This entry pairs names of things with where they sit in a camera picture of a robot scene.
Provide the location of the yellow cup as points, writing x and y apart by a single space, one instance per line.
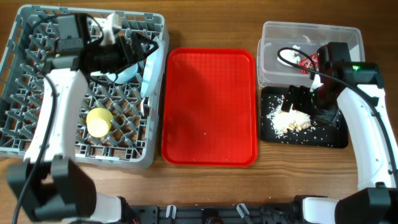
98 122

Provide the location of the red snack wrapper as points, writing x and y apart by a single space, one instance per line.
305 62

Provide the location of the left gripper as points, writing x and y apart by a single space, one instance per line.
127 56

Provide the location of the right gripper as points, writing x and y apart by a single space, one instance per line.
331 117

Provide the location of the red plastic tray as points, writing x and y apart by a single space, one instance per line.
210 111

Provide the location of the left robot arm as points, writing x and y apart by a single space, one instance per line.
49 185

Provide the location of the large light blue plate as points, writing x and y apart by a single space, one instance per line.
152 69

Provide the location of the white napkin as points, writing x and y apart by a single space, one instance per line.
290 55

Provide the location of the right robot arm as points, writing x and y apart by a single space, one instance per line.
357 90

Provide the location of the light blue bowl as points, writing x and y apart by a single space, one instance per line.
120 78

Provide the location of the black tray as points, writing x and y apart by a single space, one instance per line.
328 135

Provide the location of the clear plastic bin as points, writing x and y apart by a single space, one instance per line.
309 38

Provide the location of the food scraps rice and nuts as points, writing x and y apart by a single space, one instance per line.
283 122

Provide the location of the grey dishwasher rack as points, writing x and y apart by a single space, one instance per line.
130 142

